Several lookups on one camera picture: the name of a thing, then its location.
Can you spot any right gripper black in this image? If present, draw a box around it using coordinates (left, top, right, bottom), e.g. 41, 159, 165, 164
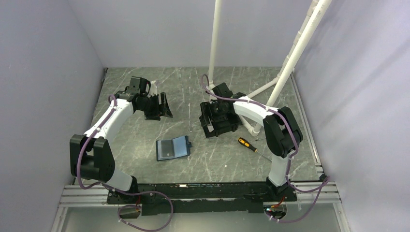
201, 100, 227, 127

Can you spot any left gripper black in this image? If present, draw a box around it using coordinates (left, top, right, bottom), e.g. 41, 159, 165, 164
138, 92, 173, 121

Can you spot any grey credit card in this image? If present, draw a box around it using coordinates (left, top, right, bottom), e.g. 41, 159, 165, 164
160, 140, 175, 160

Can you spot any blue card holder wallet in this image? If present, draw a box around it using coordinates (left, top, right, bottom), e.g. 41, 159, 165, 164
156, 135, 192, 161

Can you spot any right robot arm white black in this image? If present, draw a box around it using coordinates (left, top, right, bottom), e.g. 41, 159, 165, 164
203, 87, 303, 201

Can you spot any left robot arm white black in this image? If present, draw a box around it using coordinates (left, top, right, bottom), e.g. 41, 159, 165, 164
69, 76, 173, 203

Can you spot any black card storage box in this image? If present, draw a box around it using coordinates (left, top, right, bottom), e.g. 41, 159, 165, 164
199, 101, 242, 138

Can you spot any orange black screwdriver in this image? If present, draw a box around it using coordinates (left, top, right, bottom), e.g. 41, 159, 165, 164
237, 137, 272, 162

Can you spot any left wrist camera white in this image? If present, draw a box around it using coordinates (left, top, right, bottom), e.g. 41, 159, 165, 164
148, 80, 159, 97

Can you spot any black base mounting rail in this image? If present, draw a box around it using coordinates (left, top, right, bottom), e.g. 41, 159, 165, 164
106, 180, 297, 216

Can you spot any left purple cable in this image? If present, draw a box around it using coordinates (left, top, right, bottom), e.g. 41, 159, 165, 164
76, 94, 175, 232

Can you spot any purple cable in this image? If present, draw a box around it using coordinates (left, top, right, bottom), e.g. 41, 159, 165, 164
76, 94, 175, 232
201, 74, 331, 224

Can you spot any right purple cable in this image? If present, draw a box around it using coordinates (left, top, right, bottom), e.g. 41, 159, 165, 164
201, 74, 331, 224

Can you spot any white pvc pipe frame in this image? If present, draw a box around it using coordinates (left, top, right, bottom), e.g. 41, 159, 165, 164
206, 0, 333, 137

